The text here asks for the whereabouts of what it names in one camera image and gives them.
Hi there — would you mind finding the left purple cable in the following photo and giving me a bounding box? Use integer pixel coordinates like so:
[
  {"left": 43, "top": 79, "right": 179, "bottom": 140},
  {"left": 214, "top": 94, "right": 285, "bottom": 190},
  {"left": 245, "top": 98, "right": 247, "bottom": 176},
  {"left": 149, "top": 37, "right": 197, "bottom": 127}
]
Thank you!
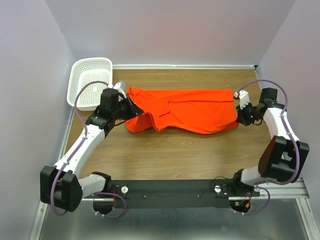
[{"left": 50, "top": 80, "right": 127, "bottom": 219}]

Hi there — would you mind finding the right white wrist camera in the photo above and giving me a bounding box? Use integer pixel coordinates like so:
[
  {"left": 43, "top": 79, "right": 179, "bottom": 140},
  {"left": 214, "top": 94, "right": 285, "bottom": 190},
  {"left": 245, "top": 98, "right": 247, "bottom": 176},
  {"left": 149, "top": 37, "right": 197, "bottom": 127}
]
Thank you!
[{"left": 233, "top": 90, "right": 251, "bottom": 110}]

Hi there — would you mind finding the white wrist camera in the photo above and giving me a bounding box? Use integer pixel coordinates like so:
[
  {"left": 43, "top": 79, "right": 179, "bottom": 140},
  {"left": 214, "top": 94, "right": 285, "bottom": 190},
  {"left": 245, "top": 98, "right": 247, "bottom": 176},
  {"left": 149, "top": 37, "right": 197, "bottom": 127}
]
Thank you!
[
  {"left": 112, "top": 81, "right": 127, "bottom": 99},
  {"left": 233, "top": 90, "right": 251, "bottom": 110}
]

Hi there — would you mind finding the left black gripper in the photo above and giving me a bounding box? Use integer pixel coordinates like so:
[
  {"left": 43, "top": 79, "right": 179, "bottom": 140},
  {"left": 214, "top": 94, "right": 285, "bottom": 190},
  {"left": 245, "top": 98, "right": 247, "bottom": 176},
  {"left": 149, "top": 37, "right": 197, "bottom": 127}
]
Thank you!
[{"left": 112, "top": 94, "right": 144, "bottom": 121}]

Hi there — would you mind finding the aluminium frame rail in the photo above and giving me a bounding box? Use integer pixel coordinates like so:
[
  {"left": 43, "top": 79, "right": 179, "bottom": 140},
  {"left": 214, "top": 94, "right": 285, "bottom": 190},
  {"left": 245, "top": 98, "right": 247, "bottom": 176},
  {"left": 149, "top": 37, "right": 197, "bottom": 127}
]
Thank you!
[{"left": 30, "top": 179, "right": 318, "bottom": 240}]

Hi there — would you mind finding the white perforated plastic basket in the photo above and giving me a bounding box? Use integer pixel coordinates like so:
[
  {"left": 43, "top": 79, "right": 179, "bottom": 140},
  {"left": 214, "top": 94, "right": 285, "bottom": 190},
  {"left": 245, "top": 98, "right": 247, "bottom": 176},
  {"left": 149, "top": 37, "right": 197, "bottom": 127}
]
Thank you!
[{"left": 66, "top": 57, "right": 113, "bottom": 112}]

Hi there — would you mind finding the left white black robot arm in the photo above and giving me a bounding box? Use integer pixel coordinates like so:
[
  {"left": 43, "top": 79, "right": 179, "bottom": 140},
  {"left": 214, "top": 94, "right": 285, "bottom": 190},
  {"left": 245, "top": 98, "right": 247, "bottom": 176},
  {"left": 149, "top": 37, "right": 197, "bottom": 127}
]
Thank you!
[{"left": 40, "top": 87, "right": 143, "bottom": 216}]

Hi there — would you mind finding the black mounting base plate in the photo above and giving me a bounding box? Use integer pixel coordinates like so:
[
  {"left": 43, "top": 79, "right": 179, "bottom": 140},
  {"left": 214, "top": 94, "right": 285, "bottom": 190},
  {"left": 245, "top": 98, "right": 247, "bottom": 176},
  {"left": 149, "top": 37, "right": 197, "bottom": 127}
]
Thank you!
[{"left": 82, "top": 179, "right": 261, "bottom": 210}]

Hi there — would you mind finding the orange t-shirt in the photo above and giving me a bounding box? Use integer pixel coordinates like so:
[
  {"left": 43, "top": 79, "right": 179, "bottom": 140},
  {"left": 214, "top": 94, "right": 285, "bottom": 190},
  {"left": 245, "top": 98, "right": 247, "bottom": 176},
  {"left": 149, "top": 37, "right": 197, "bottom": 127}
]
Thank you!
[{"left": 125, "top": 87, "right": 239, "bottom": 135}]

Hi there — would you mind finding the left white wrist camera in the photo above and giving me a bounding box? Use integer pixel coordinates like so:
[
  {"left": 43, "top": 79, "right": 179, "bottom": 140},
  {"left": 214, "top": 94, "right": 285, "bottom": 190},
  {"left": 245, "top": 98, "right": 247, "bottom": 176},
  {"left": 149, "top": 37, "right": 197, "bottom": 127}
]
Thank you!
[{"left": 112, "top": 81, "right": 127, "bottom": 99}]

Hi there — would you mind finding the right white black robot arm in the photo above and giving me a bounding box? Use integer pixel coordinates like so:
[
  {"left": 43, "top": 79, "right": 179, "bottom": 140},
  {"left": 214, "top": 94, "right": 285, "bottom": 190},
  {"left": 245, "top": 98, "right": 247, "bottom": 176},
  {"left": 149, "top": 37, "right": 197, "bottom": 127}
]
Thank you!
[{"left": 230, "top": 87, "right": 310, "bottom": 196}]

